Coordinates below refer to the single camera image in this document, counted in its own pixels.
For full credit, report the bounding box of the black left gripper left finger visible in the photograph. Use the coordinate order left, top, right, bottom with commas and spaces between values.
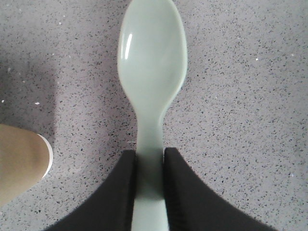
46, 150, 136, 231

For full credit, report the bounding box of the brown paper cup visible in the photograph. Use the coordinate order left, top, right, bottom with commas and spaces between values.
0, 124, 53, 206

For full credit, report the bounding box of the pale green plastic spoon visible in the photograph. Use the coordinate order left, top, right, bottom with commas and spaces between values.
117, 0, 188, 231

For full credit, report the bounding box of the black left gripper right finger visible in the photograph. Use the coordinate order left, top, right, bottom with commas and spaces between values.
163, 148, 272, 231

